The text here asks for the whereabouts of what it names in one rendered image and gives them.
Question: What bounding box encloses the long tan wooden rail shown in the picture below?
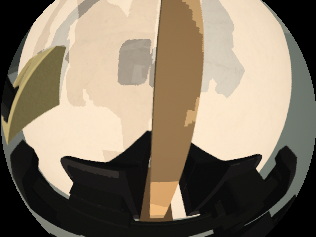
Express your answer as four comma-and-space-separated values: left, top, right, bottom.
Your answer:
149, 0, 204, 219

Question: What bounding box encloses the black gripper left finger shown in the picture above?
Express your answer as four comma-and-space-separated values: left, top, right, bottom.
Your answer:
60, 130, 151, 219

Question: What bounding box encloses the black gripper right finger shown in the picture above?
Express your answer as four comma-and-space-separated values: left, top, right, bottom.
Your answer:
179, 142, 263, 216

